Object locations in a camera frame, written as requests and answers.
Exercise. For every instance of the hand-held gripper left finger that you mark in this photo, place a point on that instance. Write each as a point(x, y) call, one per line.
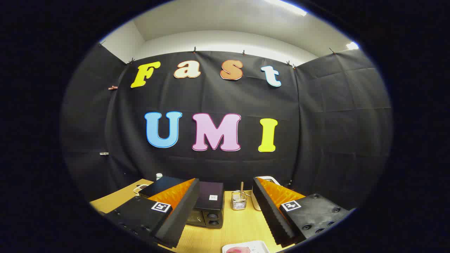
point(182, 211)

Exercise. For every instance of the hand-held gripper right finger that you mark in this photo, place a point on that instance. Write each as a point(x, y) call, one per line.
point(269, 211)

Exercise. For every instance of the black toaster oven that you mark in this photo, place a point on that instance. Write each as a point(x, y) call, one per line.
point(211, 191)

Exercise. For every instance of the white rectangular plate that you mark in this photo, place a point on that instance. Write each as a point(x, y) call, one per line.
point(258, 246)

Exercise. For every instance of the pink ham slice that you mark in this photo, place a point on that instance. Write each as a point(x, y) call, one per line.
point(239, 250)

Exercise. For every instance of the white pop-up toaster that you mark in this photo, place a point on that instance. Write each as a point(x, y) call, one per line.
point(275, 180)

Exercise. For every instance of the wooden stick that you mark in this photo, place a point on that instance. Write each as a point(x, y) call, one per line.
point(242, 188)

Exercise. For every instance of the black backdrop cloth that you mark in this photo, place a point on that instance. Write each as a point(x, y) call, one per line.
point(327, 133)

